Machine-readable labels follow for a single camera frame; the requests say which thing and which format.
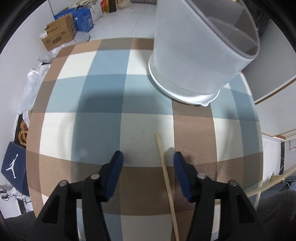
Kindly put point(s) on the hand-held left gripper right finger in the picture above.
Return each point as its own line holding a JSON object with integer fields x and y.
{"x": 182, "y": 173}

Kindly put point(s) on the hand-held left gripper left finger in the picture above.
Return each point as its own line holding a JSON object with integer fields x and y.
{"x": 114, "y": 171}

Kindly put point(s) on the wooden chopstick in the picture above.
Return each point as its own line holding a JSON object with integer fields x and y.
{"x": 268, "y": 185}
{"x": 167, "y": 180}

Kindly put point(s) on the white utensil holder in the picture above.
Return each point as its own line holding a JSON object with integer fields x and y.
{"x": 192, "y": 58}

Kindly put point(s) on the checkered tablecloth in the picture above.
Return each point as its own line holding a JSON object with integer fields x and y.
{"x": 101, "y": 129}

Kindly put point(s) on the brown shoes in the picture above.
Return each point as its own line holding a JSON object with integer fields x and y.
{"x": 23, "y": 136}

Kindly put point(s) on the navy shoe box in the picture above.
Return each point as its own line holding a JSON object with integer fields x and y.
{"x": 13, "y": 166}

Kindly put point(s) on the person's right leg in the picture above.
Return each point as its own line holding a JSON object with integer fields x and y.
{"x": 277, "y": 215}

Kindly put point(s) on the person's leg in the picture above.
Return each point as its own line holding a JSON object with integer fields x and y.
{"x": 19, "y": 226}
{"x": 277, "y": 215}

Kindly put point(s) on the person's left leg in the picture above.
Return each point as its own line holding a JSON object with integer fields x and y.
{"x": 19, "y": 226}

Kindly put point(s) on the curved wooden trim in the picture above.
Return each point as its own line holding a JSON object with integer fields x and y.
{"x": 275, "y": 92}

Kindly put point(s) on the clear plastic bags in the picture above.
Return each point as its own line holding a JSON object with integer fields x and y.
{"x": 82, "y": 37}

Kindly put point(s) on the brown cardboard box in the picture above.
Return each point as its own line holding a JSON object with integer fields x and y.
{"x": 60, "y": 34}

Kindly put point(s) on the blue cardboard box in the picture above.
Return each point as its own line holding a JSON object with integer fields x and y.
{"x": 84, "y": 19}

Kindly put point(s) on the white woven sack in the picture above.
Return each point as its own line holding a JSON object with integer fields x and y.
{"x": 98, "y": 11}

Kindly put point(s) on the yellow black paper bag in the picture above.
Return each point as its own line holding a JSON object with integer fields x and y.
{"x": 112, "y": 6}

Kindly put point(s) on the red bag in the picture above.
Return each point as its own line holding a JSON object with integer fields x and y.
{"x": 104, "y": 5}

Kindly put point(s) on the beige plastic bag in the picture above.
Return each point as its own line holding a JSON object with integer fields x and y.
{"x": 123, "y": 3}

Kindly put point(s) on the beige cloth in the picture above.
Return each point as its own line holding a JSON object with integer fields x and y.
{"x": 84, "y": 2}

